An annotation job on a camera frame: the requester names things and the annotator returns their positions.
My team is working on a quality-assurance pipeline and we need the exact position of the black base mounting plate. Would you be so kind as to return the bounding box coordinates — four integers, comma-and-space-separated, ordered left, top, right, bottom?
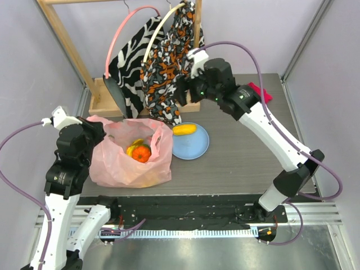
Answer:
110, 195, 290, 231

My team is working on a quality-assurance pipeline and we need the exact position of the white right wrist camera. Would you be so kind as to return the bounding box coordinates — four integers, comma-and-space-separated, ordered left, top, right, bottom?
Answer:
186, 48, 209, 79

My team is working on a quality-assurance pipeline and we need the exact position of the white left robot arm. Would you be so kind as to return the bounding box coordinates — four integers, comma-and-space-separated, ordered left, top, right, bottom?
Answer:
24, 116, 120, 269

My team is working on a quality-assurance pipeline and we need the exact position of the orange camouflage cloth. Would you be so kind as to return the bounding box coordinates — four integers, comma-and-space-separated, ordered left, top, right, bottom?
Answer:
140, 1, 195, 126

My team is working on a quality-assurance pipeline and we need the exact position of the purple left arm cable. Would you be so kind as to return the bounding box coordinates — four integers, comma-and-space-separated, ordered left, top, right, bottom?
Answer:
0, 120, 54, 270

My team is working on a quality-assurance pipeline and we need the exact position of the light blue plate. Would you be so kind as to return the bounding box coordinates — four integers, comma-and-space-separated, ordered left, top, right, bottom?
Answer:
172, 123, 210, 160

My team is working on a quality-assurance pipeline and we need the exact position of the aluminium frame rail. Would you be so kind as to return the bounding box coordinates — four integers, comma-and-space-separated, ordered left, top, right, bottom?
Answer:
36, 202, 344, 240

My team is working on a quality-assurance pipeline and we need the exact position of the yellow mango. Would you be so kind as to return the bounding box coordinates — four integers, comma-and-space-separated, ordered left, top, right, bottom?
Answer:
172, 124, 197, 136

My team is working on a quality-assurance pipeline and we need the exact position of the yellow banana bunch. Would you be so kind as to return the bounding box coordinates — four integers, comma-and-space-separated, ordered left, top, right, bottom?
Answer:
126, 139, 144, 157

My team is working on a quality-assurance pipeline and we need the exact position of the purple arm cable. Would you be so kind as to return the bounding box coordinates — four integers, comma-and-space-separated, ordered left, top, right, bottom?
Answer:
0, 120, 54, 270
196, 41, 344, 246

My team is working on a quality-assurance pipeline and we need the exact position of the red folded cloth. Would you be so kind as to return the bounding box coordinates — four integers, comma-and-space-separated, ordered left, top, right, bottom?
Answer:
248, 82, 273, 104

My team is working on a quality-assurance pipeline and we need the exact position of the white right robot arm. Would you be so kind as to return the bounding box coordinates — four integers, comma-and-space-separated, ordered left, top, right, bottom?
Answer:
175, 58, 325, 222

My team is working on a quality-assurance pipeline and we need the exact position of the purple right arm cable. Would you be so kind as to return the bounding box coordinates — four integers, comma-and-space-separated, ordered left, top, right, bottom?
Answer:
196, 41, 344, 246

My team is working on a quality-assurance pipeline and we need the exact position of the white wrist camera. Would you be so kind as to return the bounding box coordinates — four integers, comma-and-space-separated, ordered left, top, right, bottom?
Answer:
186, 48, 209, 79
42, 106, 83, 131

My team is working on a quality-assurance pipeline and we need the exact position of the pink clothes hanger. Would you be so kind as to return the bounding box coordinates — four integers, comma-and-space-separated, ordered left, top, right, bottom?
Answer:
104, 4, 161, 79

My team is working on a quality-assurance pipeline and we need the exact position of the green orange citrus fruit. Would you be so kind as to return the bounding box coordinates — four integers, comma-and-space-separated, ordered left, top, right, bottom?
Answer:
141, 144, 151, 150

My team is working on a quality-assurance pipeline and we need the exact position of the cream clothes hanger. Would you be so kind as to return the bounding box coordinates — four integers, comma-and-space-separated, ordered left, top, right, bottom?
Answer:
143, 2, 186, 64

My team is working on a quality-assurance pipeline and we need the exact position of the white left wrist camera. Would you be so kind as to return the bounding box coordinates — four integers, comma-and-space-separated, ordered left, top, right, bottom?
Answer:
42, 106, 83, 131

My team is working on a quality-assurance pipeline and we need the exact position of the zebra pattern cloth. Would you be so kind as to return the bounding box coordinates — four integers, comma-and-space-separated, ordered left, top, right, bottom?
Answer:
103, 16, 162, 118

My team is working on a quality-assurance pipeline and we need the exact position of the wooden clothes rack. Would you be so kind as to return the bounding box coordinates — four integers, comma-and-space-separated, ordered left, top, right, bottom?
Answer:
37, 1, 202, 118

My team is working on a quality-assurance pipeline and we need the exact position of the pink peach plastic bag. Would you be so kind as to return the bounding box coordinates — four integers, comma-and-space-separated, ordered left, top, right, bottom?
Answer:
87, 115, 173, 188

